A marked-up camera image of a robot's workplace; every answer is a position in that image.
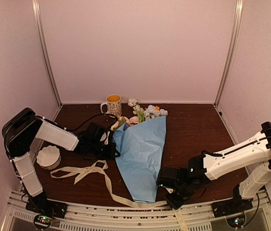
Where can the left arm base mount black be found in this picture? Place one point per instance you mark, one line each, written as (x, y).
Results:
(46, 210)

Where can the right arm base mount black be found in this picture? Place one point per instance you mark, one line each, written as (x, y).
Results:
(231, 206)

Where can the right vertical aluminium rail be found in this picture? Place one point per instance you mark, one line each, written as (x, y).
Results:
(230, 54)

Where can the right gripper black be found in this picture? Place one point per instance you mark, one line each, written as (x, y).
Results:
(176, 204)

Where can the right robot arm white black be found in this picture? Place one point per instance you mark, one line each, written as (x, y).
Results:
(208, 166)

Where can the floral mug yellow inside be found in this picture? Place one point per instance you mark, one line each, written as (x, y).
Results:
(112, 105)

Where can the blue tissue paper sheet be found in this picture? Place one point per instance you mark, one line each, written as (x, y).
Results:
(141, 148)

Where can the white small fake flower stem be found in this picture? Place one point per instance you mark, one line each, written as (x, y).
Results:
(137, 109)

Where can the pink fake flower stem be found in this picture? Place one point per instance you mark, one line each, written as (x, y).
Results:
(133, 121)

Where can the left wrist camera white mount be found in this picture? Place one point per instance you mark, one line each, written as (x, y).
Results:
(105, 138)

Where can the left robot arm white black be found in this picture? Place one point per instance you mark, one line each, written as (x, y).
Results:
(28, 128)

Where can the vertical aluminium rail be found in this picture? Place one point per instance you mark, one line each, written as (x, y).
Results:
(230, 54)
(45, 54)

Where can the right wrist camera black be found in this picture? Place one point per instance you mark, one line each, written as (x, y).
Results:
(168, 178)

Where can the scalloped white bowl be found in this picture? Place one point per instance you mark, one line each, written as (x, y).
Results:
(49, 157)

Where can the front aluminium frame rail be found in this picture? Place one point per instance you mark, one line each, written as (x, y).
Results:
(196, 217)

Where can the left vertical aluminium rail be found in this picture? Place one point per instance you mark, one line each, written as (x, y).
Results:
(45, 54)

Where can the cream printed ribbon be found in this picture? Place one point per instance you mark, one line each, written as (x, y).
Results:
(99, 167)

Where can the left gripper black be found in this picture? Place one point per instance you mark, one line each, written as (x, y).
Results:
(110, 154)

